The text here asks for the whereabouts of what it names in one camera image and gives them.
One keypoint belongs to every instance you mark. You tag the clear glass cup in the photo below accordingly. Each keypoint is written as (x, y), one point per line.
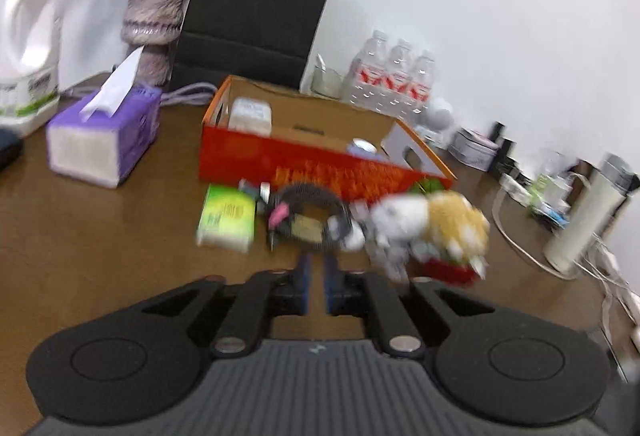
(325, 81)

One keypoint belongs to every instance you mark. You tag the dark blue case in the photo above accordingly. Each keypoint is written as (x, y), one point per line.
(11, 148)

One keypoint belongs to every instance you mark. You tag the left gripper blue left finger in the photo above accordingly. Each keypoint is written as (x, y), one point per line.
(301, 278)

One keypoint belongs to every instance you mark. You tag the green yellow tissue pack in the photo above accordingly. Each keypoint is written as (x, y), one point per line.
(227, 219)

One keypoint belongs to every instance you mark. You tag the red small box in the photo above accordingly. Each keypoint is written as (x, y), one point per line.
(453, 275)

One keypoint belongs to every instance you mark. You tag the right water bottle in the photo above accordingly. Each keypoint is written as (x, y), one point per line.
(421, 80)

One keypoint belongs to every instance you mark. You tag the black paper bag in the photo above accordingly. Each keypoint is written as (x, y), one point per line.
(262, 40)

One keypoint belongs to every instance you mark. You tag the purple tissue box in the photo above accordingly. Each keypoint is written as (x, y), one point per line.
(104, 149)

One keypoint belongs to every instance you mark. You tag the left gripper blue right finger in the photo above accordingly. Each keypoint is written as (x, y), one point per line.
(333, 284)

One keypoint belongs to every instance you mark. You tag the middle water bottle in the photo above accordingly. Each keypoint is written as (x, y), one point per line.
(395, 78)

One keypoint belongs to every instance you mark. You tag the white power strip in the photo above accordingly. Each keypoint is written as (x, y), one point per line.
(517, 192)

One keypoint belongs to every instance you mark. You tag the yellow white plush toy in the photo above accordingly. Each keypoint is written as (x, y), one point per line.
(417, 227)

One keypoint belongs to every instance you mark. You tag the water bottle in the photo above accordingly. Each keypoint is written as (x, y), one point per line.
(395, 78)
(421, 80)
(360, 86)

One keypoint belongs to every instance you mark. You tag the left water bottle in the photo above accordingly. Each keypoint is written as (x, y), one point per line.
(360, 86)

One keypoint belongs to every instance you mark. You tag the white robot figurine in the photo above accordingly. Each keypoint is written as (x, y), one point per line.
(435, 120)

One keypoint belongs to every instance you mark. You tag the purple white vase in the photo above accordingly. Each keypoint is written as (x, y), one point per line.
(154, 26)

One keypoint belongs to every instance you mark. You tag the red cardboard box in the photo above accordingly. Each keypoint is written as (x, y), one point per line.
(357, 153)

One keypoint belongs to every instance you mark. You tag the white detergent jug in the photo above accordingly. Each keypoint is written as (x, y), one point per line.
(30, 52)

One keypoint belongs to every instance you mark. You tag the small grey tin box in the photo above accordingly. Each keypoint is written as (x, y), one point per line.
(472, 149)

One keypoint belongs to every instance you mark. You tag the white thermos bottle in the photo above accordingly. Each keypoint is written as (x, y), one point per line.
(610, 186)

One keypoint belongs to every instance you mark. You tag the white pack in box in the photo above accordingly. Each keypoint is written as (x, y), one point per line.
(250, 116)

